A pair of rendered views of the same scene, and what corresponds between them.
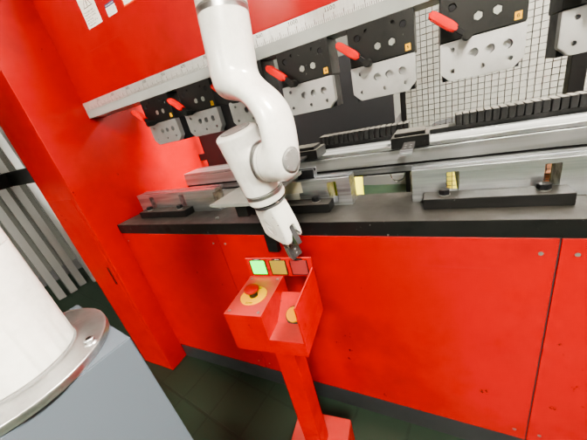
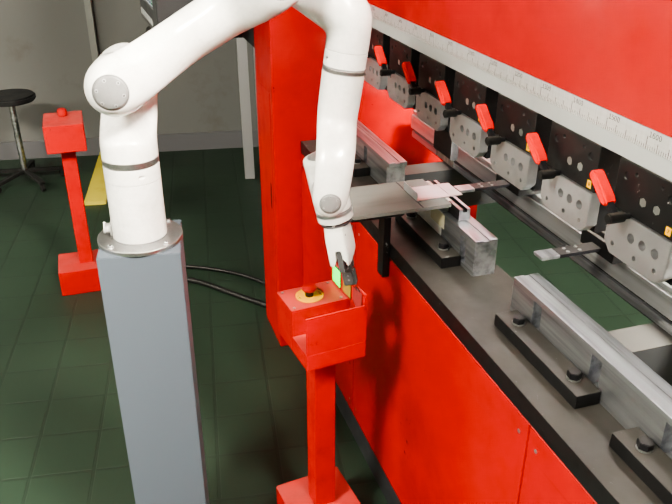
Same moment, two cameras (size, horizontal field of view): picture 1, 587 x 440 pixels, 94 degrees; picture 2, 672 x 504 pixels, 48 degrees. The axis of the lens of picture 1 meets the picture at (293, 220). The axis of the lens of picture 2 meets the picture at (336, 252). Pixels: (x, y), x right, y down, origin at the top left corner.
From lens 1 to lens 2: 127 cm
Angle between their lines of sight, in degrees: 37
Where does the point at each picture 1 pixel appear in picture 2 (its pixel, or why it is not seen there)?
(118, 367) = (169, 263)
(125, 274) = (282, 202)
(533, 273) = (513, 450)
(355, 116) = not seen: hidden behind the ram
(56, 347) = (154, 236)
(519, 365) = not seen: outside the picture
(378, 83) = (505, 164)
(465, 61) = (554, 196)
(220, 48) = (322, 99)
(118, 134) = not seen: hidden behind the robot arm
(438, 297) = (464, 426)
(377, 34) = (514, 117)
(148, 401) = (175, 291)
